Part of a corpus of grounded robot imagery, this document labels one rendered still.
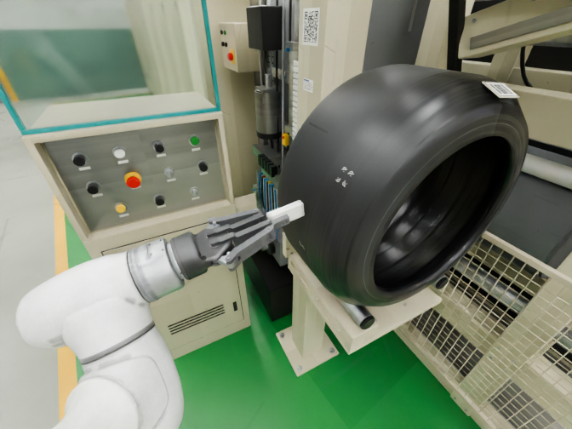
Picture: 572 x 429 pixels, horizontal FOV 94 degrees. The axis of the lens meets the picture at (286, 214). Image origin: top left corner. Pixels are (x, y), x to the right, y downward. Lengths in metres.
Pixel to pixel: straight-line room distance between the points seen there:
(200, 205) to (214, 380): 0.95
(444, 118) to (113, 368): 0.59
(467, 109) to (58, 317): 0.66
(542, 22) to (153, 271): 0.91
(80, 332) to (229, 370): 1.28
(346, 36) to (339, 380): 1.51
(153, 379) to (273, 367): 1.24
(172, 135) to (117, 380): 0.78
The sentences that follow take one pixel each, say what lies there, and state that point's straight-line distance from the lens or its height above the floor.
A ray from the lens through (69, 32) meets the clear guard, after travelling 0.98.
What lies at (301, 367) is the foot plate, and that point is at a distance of 1.66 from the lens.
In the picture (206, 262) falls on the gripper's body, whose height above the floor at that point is 1.21.
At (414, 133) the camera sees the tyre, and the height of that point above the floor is 1.38.
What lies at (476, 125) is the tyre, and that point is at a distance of 0.55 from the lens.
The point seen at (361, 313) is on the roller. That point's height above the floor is 0.92.
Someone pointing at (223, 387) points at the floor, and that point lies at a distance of 1.66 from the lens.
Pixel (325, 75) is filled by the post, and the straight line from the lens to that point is 0.76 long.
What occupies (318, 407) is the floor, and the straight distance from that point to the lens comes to 1.61.
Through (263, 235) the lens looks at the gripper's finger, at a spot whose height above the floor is 1.23.
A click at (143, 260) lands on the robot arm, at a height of 1.23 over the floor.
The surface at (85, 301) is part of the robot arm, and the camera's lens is 0.46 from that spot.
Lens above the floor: 1.52
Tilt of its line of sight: 36 degrees down
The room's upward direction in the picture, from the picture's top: straight up
